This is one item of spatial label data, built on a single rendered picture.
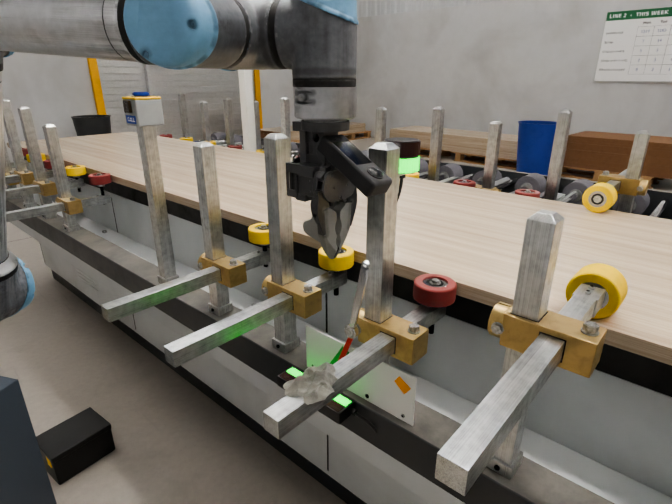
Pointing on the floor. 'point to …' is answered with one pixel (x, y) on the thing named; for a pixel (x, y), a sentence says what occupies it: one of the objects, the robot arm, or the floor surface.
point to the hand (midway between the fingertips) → (336, 252)
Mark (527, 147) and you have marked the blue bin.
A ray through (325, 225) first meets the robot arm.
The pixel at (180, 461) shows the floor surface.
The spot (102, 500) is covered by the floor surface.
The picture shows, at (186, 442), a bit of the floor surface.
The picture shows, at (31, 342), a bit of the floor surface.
